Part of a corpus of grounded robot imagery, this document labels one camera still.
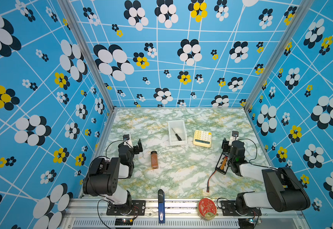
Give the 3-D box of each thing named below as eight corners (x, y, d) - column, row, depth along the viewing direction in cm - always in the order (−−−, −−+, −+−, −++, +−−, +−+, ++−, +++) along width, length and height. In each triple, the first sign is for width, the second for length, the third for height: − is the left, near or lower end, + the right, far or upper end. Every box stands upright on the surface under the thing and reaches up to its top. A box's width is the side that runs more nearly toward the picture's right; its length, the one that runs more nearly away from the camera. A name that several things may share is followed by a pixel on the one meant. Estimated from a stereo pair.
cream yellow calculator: (192, 145, 100) (192, 143, 98) (194, 131, 107) (194, 129, 105) (210, 148, 98) (211, 146, 96) (211, 134, 106) (212, 132, 103)
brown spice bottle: (151, 169, 89) (150, 166, 85) (151, 154, 96) (150, 151, 92) (158, 168, 89) (158, 166, 86) (157, 153, 96) (157, 150, 92)
